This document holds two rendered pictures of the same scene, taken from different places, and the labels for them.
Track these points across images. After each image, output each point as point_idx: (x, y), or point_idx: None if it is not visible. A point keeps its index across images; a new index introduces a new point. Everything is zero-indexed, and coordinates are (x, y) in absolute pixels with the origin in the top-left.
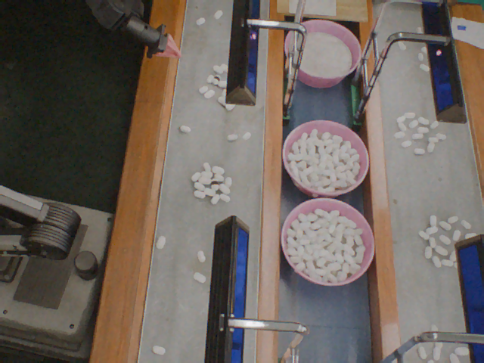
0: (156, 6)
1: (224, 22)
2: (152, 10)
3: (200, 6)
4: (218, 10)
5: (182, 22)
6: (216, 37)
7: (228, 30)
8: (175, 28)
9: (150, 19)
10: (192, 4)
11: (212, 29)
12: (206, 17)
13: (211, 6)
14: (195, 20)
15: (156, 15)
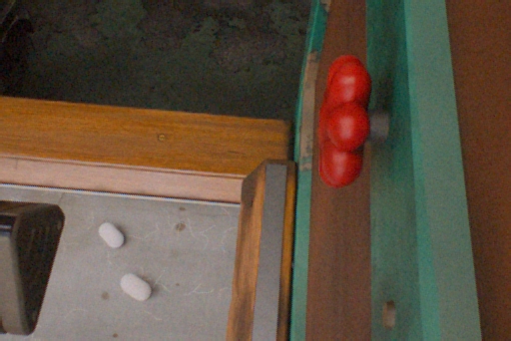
0: (166, 119)
1: (111, 310)
2: (150, 110)
3: (185, 237)
4: (144, 284)
5: (118, 189)
6: (49, 284)
7: (73, 319)
8: (78, 166)
9: (119, 107)
10: (192, 216)
11: (85, 271)
12: (139, 254)
13: (184, 270)
14: (128, 224)
15: (131, 120)
